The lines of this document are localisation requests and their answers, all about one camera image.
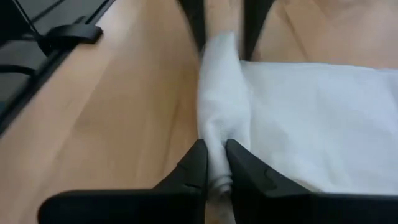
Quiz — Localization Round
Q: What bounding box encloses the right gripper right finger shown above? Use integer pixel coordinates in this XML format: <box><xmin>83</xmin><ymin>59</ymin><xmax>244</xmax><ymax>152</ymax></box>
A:
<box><xmin>226</xmin><ymin>139</ymin><xmax>398</xmax><ymax>224</ymax></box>

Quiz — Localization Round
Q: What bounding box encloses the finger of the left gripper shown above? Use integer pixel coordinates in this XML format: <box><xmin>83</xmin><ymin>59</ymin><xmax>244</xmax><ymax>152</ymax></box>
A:
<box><xmin>242</xmin><ymin>0</ymin><xmax>276</xmax><ymax>62</ymax></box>
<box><xmin>178</xmin><ymin>0</ymin><xmax>206</xmax><ymax>52</ymax></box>

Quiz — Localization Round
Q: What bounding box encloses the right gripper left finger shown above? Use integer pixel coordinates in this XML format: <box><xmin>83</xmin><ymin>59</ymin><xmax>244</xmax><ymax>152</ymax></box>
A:
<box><xmin>37</xmin><ymin>139</ymin><xmax>208</xmax><ymax>224</ymax></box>

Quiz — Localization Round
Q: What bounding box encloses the white cloth napkin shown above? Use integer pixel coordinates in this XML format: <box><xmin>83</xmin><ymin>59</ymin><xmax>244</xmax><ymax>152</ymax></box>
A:
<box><xmin>196</xmin><ymin>30</ymin><xmax>398</xmax><ymax>224</ymax></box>

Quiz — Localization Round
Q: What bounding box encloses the black frame bracket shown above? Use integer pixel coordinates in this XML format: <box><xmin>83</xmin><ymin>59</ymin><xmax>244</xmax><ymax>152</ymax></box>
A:
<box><xmin>39</xmin><ymin>23</ymin><xmax>104</xmax><ymax>57</ymax></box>

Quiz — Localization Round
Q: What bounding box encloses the black metal table frame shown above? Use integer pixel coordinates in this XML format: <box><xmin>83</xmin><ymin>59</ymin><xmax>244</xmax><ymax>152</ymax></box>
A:
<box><xmin>0</xmin><ymin>0</ymin><xmax>116</xmax><ymax>134</ymax></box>

